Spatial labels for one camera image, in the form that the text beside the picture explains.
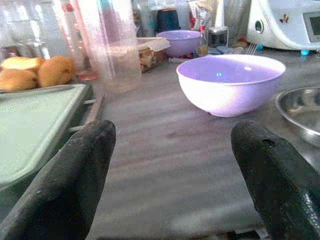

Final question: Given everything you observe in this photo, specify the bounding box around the large purple plastic bowl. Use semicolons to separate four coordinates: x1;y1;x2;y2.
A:
176;54;287;118

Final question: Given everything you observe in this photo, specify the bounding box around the clear plastic cup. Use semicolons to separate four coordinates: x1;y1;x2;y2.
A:
97;0;143;94

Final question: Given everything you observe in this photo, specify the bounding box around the small purple plastic bowl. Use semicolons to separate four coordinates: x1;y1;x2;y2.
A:
156;29;202;58

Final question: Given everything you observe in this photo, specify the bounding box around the white kitchen appliance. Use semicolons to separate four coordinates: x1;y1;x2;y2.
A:
246;0;320;51

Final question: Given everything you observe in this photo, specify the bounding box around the tall clear plastic pitcher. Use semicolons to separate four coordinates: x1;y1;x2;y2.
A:
0;0;111;83

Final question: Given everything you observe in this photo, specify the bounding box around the clear plastic food container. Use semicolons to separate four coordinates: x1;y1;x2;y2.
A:
136;37;171;73

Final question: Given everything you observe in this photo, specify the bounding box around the grey cloth place mat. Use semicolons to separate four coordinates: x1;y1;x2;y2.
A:
86;172;270;240

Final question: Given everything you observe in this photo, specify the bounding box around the green plastic tray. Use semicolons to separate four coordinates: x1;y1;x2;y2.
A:
0;83;94;192

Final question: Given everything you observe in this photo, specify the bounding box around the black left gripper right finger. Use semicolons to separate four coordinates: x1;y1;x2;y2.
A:
230;120;320;240

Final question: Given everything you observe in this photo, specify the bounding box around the golden bread roll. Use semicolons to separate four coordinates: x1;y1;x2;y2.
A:
1;56;46;74
38;55;76;88
0;68;40;91

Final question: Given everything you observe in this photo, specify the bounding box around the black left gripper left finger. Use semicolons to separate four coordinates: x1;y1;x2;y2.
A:
0;119;117;240

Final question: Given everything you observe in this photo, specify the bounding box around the dark plastic pot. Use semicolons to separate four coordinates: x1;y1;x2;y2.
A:
155;8;182;33

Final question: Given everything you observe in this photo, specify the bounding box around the silver fork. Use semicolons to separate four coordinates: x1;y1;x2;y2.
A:
244;42;258;56

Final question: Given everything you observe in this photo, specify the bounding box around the stainless steel bowl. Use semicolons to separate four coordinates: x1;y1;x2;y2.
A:
275;86;320;148

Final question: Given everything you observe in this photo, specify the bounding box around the small glass sauce bottle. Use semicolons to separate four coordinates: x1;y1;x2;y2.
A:
197;25;209;58

